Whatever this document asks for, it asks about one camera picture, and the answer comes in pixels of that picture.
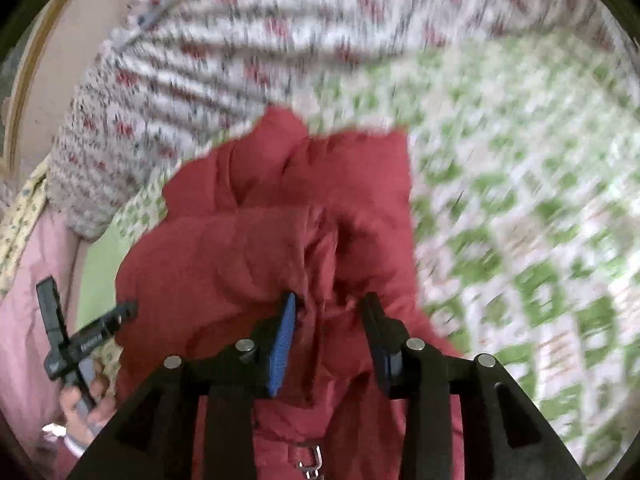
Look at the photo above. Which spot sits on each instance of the white red floral blanket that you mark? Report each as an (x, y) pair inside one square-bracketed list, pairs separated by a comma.
[(240, 50)]

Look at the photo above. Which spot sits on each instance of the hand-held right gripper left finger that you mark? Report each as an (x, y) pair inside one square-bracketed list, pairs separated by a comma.
[(281, 340)]

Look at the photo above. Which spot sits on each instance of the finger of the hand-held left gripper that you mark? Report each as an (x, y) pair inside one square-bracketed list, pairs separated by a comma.
[(49, 305), (107, 321)]

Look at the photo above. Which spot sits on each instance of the green white patterned bed sheet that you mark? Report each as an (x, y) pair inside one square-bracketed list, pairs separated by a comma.
[(525, 200)]

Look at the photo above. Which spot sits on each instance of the pink quilt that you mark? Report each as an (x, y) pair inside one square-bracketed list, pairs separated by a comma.
[(30, 280)]

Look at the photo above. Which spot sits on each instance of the yellow floral cloth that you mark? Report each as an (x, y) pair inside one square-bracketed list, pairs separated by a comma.
[(22, 220)]

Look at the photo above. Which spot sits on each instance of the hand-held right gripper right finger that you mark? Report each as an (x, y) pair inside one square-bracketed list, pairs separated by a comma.
[(384, 360)]

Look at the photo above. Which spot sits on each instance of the person's left forearm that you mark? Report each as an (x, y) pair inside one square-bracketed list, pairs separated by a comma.
[(65, 440)]

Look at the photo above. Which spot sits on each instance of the red quilted comforter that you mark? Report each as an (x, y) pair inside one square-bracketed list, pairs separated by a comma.
[(260, 240)]

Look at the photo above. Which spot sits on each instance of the person's left hand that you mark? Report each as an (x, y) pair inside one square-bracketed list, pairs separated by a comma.
[(97, 400)]

